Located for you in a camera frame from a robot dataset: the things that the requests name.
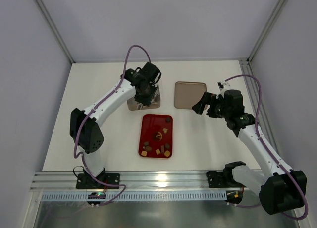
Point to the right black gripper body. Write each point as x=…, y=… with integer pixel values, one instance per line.
x=209, y=105

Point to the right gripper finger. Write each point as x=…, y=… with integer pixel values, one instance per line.
x=211, y=112
x=206, y=99

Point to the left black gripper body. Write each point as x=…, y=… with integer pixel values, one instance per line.
x=144, y=97

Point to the gold tin lid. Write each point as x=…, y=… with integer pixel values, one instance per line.
x=187, y=94

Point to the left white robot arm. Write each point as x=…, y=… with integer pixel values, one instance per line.
x=85, y=125

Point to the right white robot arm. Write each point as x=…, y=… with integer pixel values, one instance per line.
x=279, y=187

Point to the gold tin box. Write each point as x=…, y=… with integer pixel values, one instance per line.
x=132, y=104

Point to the red rectangular tray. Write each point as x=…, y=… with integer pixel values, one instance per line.
x=152, y=131

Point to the aluminium right side rail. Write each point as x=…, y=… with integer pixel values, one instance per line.
x=253, y=95

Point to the aluminium rail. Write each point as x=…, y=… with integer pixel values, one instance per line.
x=59, y=180
x=253, y=95

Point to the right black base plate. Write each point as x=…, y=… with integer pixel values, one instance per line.
x=221, y=180

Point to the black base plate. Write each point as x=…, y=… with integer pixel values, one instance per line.
x=221, y=180
x=85, y=181

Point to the aluminium front rail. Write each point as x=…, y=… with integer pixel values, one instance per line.
x=59, y=180

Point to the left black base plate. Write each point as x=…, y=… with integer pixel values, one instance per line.
x=85, y=181

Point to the slotted cable duct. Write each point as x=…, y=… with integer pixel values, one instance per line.
x=185, y=195

